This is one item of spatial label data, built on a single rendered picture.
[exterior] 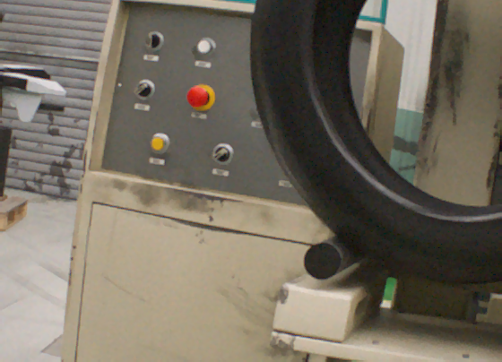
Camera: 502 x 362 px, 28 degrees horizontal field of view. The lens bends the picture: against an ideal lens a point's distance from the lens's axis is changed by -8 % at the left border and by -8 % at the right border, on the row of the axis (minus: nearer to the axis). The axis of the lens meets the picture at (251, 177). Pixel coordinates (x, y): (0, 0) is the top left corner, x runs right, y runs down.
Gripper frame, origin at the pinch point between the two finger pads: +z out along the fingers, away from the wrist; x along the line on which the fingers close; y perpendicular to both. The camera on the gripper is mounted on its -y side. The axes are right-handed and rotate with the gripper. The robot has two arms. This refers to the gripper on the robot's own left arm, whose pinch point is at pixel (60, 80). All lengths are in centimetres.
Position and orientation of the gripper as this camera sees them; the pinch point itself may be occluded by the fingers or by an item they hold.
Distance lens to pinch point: 142.2
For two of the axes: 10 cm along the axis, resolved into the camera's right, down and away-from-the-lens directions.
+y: -2.1, 9.6, 1.8
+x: 3.4, 2.4, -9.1
